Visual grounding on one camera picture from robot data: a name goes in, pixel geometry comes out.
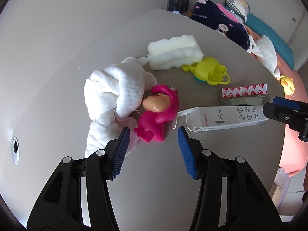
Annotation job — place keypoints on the yellow green plastic toy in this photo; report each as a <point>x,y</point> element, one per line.
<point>209,70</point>

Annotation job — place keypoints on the white towel plush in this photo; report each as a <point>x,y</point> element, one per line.
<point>111,95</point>

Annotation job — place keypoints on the white foam sponge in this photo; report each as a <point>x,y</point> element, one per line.
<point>171,53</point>

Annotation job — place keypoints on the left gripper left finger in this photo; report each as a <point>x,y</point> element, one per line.
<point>58,207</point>

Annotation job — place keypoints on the pink monkey doll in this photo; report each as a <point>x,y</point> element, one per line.
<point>161,107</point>

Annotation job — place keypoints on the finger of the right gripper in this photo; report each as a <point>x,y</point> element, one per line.
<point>292,113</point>

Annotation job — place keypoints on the white goose plush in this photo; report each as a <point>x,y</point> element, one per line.
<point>265,52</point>

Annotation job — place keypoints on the yellow chick plush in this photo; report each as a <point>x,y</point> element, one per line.
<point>288,85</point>

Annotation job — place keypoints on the navy rabbit blanket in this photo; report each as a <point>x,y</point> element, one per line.
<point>209,14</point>

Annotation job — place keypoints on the teal pillow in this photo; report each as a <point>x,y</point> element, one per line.
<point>261,28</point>

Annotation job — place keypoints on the checkered patchwork pillow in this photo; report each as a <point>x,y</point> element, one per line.
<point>239,7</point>

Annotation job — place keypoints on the pink bed sheet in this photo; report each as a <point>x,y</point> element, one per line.
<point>294,153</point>

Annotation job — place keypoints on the black wall switch panel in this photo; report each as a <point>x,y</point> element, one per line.
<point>177,5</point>

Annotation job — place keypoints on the round desk grommet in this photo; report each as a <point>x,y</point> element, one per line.
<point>14,150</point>

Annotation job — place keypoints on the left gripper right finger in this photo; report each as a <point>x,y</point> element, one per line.
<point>231,196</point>

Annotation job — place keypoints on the white thermometer box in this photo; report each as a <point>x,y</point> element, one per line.
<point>222,117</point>

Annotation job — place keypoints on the red white tape roll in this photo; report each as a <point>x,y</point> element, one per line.
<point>252,95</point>

